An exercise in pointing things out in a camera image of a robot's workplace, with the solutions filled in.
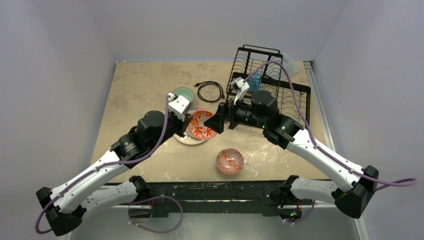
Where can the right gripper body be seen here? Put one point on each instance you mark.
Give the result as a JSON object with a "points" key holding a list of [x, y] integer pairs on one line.
{"points": [[226, 115]]}

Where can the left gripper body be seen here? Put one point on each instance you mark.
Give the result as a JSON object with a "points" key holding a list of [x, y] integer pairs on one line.
{"points": [[174, 125]]}

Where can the grey speckled plate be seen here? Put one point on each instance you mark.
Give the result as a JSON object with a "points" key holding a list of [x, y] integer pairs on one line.
{"points": [[190, 134]]}

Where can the blue polka dot mug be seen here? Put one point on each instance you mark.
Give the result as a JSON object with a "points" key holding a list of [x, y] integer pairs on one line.
{"points": [[255, 82]]}

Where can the mint green bowl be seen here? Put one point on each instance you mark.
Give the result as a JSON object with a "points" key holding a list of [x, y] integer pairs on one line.
{"points": [[185, 92]]}

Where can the red geometric pattern bowl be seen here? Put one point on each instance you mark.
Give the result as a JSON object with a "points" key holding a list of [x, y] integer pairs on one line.
{"points": [[230, 161]]}

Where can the red floral bowl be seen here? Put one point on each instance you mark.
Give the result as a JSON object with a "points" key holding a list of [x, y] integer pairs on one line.
{"points": [[207, 114]]}

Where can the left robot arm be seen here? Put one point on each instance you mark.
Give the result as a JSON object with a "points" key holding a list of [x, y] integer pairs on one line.
{"points": [[66, 206]]}

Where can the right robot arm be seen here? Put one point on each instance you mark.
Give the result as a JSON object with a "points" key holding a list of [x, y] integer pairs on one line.
{"points": [[350, 186]]}

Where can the pink and cream plate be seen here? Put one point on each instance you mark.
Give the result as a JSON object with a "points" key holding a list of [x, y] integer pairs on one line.
{"points": [[187, 140]]}

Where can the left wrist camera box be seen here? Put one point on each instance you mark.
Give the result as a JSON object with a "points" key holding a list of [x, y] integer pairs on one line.
{"points": [[178, 105]]}

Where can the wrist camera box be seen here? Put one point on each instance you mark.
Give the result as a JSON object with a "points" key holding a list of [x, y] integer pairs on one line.
{"points": [[241, 87], [178, 105]]}

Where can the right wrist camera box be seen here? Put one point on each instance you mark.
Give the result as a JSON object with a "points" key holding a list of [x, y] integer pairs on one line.
{"points": [[241, 87]]}

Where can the black wire dish rack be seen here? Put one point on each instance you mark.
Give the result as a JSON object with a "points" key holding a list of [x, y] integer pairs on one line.
{"points": [[273, 79]]}

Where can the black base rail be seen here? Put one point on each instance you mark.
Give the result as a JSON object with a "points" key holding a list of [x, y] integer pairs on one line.
{"points": [[270, 198]]}

